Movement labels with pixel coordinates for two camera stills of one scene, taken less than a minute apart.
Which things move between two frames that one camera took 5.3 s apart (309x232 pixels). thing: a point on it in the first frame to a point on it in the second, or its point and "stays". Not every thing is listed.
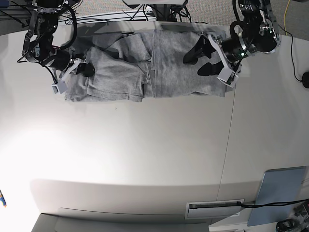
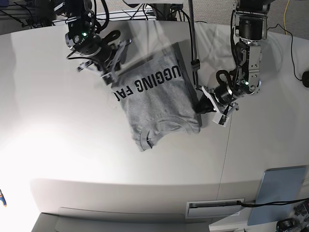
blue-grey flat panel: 279,185 stays
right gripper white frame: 203,47 to 207,105
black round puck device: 305,79 stays
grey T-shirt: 132,65 to 158,99
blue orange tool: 2,198 stays
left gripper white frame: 87,69 to 109,76
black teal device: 286,224 stays
